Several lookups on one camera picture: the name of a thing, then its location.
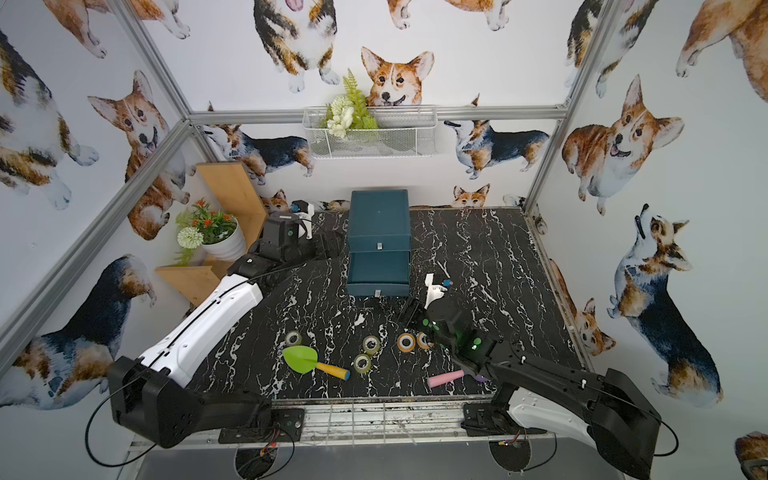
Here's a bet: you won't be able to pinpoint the yellow-green tape roll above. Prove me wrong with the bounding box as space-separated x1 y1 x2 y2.
363 335 381 357
353 353 372 375
284 330 303 347

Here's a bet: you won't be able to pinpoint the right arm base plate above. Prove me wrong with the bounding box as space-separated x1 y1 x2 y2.
461 403 547 437

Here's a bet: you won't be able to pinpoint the orange tape roll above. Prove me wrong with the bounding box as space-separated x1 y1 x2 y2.
396 333 416 353
416 332 433 350

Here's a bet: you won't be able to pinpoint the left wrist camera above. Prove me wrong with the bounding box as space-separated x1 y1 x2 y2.
291 200 314 240

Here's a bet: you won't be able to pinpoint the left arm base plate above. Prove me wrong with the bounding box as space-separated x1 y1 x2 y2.
218 408 306 444

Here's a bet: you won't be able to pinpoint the white wire wall basket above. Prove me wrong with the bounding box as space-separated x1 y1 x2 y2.
302 106 438 159

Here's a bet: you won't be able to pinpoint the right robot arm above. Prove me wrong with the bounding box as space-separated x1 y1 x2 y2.
398 297 662 479

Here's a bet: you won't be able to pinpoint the wooden corner shelf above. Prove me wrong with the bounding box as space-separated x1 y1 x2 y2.
155 162 267 306

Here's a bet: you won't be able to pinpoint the green fern white flowers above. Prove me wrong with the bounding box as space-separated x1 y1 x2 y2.
320 70 378 139

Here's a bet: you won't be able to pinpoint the purple pink toy fork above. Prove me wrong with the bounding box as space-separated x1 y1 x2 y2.
427 370 489 389

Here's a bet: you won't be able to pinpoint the teal drawer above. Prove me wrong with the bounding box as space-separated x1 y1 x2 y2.
347 251 410 297

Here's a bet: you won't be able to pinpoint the green toy shovel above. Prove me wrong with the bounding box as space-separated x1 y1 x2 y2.
282 345 350 381

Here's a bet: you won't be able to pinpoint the teal drawer cabinet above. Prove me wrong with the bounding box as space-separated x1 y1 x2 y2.
347 189 413 298

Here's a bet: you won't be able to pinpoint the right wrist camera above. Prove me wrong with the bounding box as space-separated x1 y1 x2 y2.
424 273 453 307

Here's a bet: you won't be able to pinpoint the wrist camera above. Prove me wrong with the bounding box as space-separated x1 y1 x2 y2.
424 273 453 307
291 200 314 240

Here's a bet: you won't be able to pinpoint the yellow-green tape roll front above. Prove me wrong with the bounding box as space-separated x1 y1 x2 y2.
353 353 372 375

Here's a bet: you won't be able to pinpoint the white potted flower plant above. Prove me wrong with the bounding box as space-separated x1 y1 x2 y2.
175 199 246 266

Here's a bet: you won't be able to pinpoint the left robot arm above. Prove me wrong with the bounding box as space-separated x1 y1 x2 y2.
107 214 343 448

